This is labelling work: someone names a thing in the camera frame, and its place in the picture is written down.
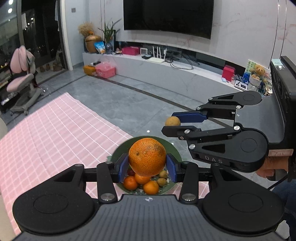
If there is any brown longan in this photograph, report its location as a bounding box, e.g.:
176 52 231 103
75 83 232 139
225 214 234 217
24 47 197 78
159 170 168 179
165 116 181 126
157 178 167 187

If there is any spotted orange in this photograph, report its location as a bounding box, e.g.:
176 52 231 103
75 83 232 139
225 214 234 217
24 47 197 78
128 138 167 177

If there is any red cherry tomato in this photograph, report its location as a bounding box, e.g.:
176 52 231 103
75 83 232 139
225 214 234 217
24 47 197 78
127 168 135 176

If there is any right hand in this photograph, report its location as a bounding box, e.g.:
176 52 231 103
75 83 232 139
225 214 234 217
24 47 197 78
256 156 288 178

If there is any green colander bowl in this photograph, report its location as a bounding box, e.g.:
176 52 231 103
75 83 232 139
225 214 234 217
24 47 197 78
108 136 182 195

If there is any red box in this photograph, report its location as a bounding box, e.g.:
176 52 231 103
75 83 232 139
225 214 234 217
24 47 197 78
222 65 235 82

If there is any teddy bear bouquet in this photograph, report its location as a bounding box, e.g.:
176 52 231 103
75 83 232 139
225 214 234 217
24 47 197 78
248 64 266 91

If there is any white tv cabinet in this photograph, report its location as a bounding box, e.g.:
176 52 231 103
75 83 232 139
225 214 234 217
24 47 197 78
82 52 241 103

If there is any pink checkered tablecloth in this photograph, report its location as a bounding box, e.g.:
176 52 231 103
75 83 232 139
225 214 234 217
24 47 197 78
0 92 210 236

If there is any white router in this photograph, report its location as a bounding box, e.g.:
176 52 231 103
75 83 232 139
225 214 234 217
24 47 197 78
148 46 167 64

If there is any black television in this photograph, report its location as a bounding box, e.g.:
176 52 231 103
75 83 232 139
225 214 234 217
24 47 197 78
123 0 214 39

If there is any magenta box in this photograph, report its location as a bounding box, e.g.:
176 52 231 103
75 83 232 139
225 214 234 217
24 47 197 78
121 46 140 56

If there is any pink storage box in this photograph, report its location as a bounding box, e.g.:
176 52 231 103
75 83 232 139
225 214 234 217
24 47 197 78
95 62 116 79

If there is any orange box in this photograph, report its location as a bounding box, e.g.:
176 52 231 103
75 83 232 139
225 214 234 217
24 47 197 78
83 65 96 76

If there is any beige sofa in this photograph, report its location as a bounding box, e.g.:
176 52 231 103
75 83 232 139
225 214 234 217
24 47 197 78
1 118 20 240

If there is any blue snack bag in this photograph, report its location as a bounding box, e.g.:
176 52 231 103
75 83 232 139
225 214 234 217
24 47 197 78
94 41 106 54

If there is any potted green plant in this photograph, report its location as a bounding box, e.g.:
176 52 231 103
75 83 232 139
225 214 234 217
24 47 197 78
99 19 121 54

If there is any golden vase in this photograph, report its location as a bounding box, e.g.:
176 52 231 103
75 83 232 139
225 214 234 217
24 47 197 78
85 35 102 53

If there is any pink office chair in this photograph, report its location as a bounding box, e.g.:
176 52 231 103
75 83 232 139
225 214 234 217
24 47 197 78
6 45 44 115

